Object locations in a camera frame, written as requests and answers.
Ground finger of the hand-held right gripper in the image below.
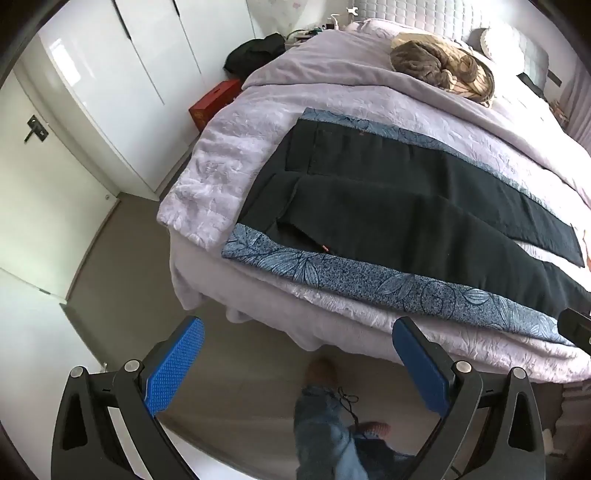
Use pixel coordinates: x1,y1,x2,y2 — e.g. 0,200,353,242
557,308,591,355

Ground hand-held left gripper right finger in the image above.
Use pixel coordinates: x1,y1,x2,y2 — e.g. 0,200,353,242
392,316,548,480

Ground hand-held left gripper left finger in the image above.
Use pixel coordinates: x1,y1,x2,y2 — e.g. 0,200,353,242
51,315,206,480

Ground black pants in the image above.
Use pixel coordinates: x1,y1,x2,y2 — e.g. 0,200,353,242
240,119,591,320

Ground pink slipper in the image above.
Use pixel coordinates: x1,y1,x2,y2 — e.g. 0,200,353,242
359,420,393,440

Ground white bed sheet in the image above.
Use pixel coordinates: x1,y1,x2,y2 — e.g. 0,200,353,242
167,226,402,365

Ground blue leaf-print cloth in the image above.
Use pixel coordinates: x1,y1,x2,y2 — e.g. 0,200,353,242
222,107,591,344

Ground person's jeans leg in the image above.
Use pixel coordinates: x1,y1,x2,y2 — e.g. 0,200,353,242
292,385,419,480

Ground white door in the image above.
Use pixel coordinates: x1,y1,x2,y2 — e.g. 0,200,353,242
0,69,122,301

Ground lilac embossed blanket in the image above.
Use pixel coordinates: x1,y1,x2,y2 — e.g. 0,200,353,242
157,80,591,384

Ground pink curtain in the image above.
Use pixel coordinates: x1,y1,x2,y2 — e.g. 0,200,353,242
551,58,591,146

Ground beige striped cloth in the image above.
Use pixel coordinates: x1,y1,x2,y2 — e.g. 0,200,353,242
392,32,496,109

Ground red box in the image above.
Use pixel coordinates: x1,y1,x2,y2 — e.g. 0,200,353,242
188,78,243,134

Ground white pillow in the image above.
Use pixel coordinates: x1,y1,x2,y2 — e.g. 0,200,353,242
466,24,550,90

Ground white wardrobe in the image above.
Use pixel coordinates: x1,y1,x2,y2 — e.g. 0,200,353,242
39,0,262,193

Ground brown fleece throw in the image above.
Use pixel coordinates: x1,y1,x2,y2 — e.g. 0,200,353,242
390,41,478,88

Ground grey-lilac duvet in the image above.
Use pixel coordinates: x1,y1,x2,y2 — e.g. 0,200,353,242
240,18,591,208

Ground black bag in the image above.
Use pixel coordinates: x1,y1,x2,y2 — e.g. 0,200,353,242
225,32,290,78

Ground cluttered nightstand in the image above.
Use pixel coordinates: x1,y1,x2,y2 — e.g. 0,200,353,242
283,13,345,49

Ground white quilted headboard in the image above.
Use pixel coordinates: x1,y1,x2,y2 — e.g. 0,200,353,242
344,0,490,44

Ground black door handle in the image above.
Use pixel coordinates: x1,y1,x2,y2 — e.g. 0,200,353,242
26,114,49,144

